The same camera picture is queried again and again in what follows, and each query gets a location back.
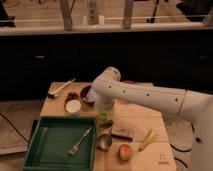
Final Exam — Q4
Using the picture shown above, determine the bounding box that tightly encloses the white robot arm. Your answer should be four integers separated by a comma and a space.
92, 67, 213, 171

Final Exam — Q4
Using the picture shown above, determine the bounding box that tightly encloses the green plastic cup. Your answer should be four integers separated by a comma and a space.
96, 112, 109, 122

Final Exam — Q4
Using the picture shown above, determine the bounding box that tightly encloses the small metal cup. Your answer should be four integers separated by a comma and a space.
96, 134, 112, 151

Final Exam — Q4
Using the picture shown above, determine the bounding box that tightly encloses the blue grey cloth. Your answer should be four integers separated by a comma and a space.
83, 89, 96, 103

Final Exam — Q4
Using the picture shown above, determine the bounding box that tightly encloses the dark maroon bowl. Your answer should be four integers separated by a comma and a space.
80, 86, 95, 106

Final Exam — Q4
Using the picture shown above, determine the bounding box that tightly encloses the white round lid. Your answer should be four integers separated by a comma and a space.
65, 100, 81, 114

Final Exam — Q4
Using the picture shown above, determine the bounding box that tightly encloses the dark red berry cluster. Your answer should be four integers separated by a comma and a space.
65, 92, 79, 103

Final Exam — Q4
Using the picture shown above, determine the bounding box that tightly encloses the orange bowl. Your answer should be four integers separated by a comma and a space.
121, 80, 135, 84

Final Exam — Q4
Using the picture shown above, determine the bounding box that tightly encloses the silver fork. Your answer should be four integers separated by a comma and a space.
69, 127, 92, 156

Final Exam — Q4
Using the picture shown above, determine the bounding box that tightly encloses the orange yellow fruit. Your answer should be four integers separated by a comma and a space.
118, 144, 132, 161

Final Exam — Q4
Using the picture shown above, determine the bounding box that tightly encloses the yellow corn cob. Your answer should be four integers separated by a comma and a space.
138, 129, 158, 151

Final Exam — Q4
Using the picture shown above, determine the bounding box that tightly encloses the green plastic tray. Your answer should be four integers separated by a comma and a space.
23, 116, 96, 171

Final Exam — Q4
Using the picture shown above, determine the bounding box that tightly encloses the white handled dish brush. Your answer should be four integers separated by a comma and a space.
47, 78, 76, 99

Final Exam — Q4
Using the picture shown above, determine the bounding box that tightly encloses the black cable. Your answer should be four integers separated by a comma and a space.
170, 123, 196, 171
0, 112, 31, 145

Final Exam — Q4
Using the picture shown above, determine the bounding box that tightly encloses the black cable left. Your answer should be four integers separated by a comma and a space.
0, 112, 31, 145

